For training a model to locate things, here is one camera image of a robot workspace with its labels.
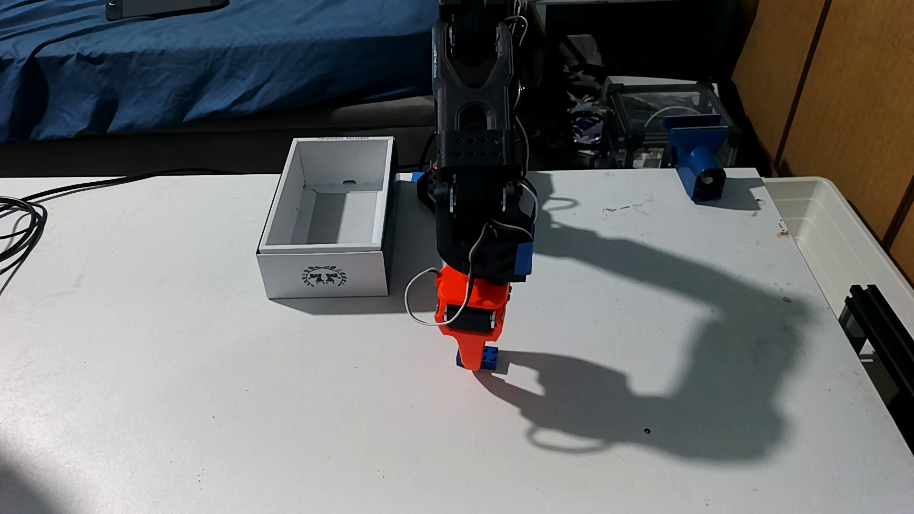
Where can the blue toy brick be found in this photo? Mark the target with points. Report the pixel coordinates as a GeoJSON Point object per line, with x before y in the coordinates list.
{"type": "Point", "coordinates": [490, 357]}

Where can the white cardboard box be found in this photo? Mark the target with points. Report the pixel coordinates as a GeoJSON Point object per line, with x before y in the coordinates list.
{"type": "Point", "coordinates": [325, 275]}

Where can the blue white electronic part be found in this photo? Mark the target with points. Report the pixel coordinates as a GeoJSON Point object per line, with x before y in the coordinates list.
{"type": "Point", "coordinates": [587, 125]}

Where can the clear acrylic case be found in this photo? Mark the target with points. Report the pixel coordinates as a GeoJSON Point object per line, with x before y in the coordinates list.
{"type": "Point", "coordinates": [642, 107]}

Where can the grey bed base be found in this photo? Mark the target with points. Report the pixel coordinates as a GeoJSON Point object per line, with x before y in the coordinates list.
{"type": "Point", "coordinates": [214, 143]}

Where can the white plastic bin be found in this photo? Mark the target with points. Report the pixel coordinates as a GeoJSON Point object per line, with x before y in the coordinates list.
{"type": "Point", "coordinates": [821, 228]}

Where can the blue bed sheet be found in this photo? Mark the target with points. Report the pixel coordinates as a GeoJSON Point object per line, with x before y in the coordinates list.
{"type": "Point", "coordinates": [214, 64]}

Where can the black aluminium extrusion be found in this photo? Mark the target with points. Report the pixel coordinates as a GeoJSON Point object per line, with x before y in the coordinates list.
{"type": "Point", "coordinates": [882, 328]}

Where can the dark flat device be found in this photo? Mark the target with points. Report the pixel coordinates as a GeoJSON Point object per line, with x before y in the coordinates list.
{"type": "Point", "coordinates": [164, 7]}

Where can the wooden cabinet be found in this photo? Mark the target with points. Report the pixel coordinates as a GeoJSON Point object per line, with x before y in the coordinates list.
{"type": "Point", "coordinates": [857, 85]}

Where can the blue printed clamp mount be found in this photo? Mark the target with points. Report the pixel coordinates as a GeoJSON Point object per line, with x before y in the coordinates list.
{"type": "Point", "coordinates": [696, 153]}

